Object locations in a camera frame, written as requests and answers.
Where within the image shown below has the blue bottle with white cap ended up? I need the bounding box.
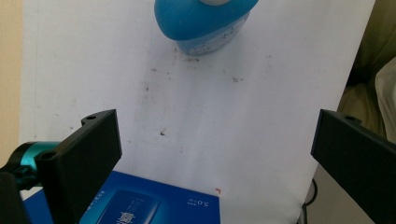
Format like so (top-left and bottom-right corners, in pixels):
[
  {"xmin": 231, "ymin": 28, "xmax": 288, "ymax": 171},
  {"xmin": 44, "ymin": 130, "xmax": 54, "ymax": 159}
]
[{"xmin": 153, "ymin": 0, "xmax": 260, "ymax": 57}]

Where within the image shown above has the blue cardboard box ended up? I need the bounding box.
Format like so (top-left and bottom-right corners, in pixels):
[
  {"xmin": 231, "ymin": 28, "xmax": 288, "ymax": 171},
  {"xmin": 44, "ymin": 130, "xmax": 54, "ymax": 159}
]
[{"xmin": 22, "ymin": 170, "xmax": 222, "ymax": 224}]

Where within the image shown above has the pale cloth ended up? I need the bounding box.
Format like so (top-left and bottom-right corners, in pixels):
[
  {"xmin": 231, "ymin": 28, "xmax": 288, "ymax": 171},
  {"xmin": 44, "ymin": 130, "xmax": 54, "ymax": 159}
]
[{"xmin": 375, "ymin": 57, "xmax": 396, "ymax": 144}]

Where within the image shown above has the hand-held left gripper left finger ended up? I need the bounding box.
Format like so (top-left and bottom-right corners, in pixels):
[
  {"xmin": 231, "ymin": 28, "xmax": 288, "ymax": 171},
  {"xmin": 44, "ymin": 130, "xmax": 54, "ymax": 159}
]
[{"xmin": 35, "ymin": 109, "xmax": 122, "ymax": 224}]

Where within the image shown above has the black cable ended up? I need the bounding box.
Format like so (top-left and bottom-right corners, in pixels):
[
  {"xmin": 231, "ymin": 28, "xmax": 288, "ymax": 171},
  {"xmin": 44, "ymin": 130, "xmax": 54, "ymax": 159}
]
[{"xmin": 297, "ymin": 178, "xmax": 318, "ymax": 224}]

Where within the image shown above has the olive cloth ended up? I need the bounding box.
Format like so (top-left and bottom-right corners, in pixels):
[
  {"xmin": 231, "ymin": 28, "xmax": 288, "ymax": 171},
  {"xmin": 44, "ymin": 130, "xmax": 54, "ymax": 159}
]
[{"xmin": 337, "ymin": 0, "xmax": 396, "ymax": 143}]

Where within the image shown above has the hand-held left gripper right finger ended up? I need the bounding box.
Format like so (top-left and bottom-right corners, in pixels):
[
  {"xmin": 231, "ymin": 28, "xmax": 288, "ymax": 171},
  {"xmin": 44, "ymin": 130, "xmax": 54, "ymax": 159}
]
[{"xmin": 311, "ymin": 109, "xmax": 396, "ymax": 224}]

